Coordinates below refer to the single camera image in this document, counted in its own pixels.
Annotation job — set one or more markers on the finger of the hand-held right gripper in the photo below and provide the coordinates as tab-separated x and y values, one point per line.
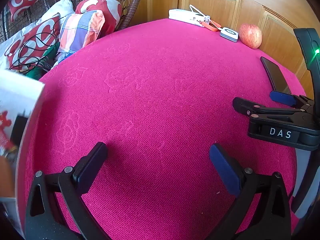
282	97
243	103

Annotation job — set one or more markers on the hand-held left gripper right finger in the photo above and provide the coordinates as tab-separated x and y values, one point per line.
225	172

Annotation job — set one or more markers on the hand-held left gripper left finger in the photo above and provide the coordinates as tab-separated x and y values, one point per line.
92	165

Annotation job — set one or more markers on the black smartphone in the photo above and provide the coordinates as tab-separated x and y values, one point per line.
275	75

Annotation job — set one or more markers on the white cardboard tray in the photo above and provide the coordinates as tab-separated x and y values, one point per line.
20	97

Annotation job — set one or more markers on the red apple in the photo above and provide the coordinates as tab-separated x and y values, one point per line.
250	36

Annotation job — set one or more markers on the small white blue gadget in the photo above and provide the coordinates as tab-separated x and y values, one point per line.
228	34

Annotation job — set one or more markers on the pink tablecloth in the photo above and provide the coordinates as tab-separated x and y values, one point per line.
150	92

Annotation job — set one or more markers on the white power bank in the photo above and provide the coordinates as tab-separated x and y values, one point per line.
185	16

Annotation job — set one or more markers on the wooden cabinet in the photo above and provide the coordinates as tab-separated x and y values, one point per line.
212	2

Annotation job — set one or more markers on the blue checked cushion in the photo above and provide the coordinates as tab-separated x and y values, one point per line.
61	57

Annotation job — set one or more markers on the green cloth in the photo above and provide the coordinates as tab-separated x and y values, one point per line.
48	55

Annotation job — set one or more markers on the plaid pillow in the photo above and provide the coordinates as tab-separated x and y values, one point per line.
80	31

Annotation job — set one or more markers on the flat red white pillow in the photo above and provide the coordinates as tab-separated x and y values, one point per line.
42	35

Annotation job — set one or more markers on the round red white pillow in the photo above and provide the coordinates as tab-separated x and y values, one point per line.
110	10

